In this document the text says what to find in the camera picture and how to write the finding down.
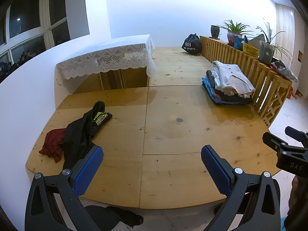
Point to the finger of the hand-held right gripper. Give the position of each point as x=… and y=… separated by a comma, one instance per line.
x=273, y=140
x=297, y=134

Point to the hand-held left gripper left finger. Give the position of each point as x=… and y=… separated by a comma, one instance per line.
x=89, y=170

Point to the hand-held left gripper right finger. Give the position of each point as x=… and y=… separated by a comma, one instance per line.
x=216, y=170

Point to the black pants yellow print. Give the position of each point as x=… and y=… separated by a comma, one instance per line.
x=78, y=137

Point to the person's right forearm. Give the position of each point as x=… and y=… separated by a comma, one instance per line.
x=297, y=197

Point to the stack of folded clothes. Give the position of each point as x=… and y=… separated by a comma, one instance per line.
x=231, y=81

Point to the dark red garment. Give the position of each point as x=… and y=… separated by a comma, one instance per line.
x=53, y=142

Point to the person's dark shoe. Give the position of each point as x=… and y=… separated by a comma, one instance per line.
x=120, y=215

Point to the crumpled grey cloth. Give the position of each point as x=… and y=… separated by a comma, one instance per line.
x=285, y=71

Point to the wooden slat railing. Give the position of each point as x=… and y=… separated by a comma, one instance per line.
x=259, y=77

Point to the potted plant grey pot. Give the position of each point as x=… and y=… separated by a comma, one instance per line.
x=267, y=51

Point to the yellow plastic basket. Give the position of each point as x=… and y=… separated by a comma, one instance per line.
x=250, y=49

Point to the wooden cabinet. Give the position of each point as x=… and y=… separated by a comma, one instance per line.
x=122, y=78

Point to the grey laptop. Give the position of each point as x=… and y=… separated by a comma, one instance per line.
x=257, y=41

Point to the blue bag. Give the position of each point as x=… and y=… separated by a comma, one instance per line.
x=239, y=43

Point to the white curtain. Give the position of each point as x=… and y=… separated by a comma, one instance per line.
x=285, y=28

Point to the potted plant red pot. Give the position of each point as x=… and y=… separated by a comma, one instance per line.
x=234, y=35

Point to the white lace tablecloth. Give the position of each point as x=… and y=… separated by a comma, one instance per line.
x=105, y=55

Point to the dark ceramic vase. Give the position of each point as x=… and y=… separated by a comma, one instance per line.
x=215, y=31

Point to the window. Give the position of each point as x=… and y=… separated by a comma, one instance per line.
x=26, y=16

